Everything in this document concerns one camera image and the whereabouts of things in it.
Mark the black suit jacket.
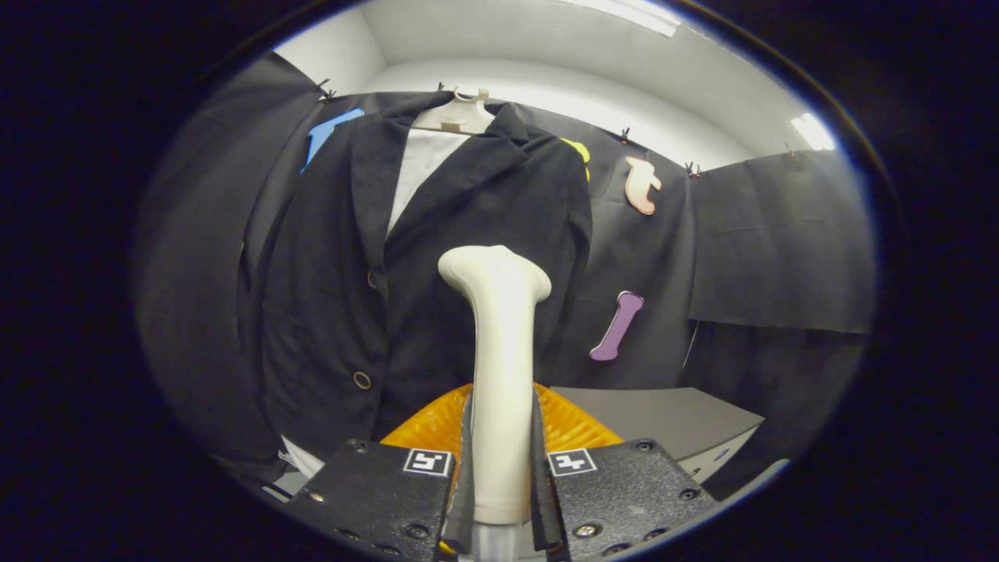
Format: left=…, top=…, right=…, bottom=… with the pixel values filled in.
left=238, top=101, right=594, bottom=469

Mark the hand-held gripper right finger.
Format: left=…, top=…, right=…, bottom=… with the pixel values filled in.
left=533, top=382, right=719, bottom=562

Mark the long ceiling light panel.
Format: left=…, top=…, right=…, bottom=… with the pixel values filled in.
left=578, top=0, right=680, bottom=37

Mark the small ceiling light panel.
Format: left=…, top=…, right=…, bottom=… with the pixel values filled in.
left=792, top=113, right=836, bottom=151

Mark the grey cabinet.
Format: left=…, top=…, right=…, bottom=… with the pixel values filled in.
left=550, top=386, right=766, bottom=485

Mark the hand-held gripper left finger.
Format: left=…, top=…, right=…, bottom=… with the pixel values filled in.
left=287, top=382, right=475, bottom=562

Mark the white shirt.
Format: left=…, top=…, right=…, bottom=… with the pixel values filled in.
left=279, top=129, right=469, bottom=478

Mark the black backdrop cloth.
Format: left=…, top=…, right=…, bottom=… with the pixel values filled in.
left=133, top=51, right=875, bottom=500

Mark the white clothes hanger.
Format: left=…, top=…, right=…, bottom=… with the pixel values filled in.
left=411, top=86, right=496, bottom=135

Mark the white garment steamer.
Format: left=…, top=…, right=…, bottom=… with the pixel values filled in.
left=437, top=245, right=553, bottom=562

